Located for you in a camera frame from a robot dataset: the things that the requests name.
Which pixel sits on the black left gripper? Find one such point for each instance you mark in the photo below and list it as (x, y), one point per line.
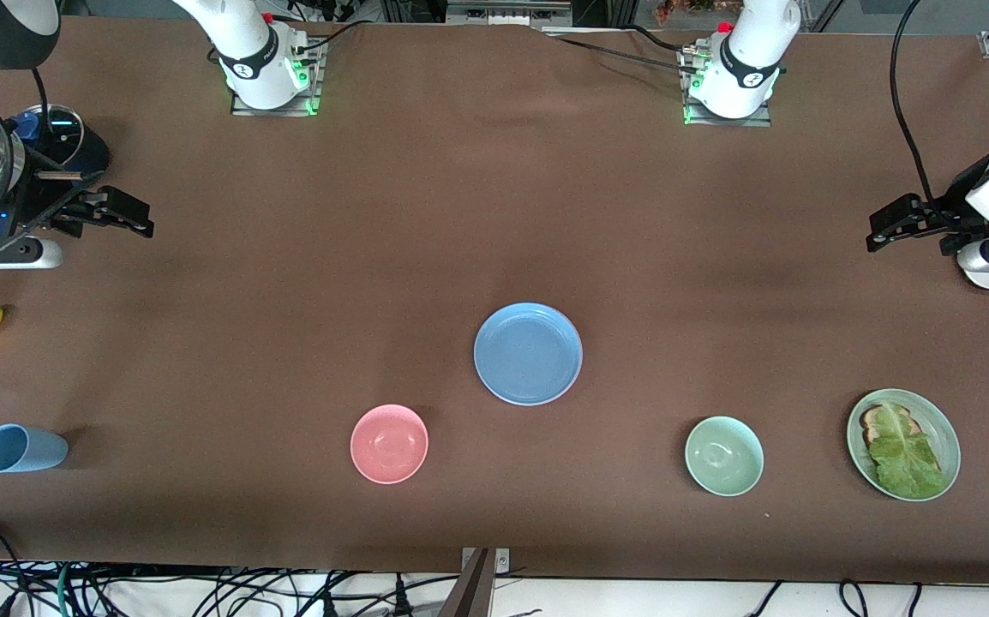
(954, 206)

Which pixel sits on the grey metal box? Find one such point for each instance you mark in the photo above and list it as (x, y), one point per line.
(507, 12)

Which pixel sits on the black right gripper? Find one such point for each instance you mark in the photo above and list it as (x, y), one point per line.
(40, 203)

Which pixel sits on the green bowl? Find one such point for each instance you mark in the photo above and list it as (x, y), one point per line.
(724, 456)

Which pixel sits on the dark metal pole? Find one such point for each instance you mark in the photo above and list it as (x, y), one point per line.
(469, 591)

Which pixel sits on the toast bread slice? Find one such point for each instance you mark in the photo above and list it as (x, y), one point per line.
(872, 420)

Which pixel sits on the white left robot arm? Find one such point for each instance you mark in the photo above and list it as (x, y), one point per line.
(752, 62)

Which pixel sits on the green lettuce leaf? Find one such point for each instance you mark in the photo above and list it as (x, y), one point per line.
(906, 454)

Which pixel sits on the green plate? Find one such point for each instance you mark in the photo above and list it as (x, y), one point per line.
(945, 428)

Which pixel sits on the glass lid blue knob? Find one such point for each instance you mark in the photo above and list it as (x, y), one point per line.
(66, 141)

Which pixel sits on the blue plate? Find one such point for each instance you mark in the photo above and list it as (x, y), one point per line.
(528, 353)

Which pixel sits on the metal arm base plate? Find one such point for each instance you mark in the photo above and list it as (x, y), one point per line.
(310, 94)
(764, 118)

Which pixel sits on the blue cup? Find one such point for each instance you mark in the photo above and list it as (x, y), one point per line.
(23, 449)

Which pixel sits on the brown table cover mat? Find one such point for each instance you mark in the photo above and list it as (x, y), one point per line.
(460, 214)

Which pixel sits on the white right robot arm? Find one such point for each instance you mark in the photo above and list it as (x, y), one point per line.
(248, 53)

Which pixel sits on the metal table edge bracket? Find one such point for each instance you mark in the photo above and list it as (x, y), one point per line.
(503, 561)

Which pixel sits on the dark blue pot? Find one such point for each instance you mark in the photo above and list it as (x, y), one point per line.
(96, 152)

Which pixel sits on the pink bowl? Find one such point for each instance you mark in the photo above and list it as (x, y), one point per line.
(389, 444)

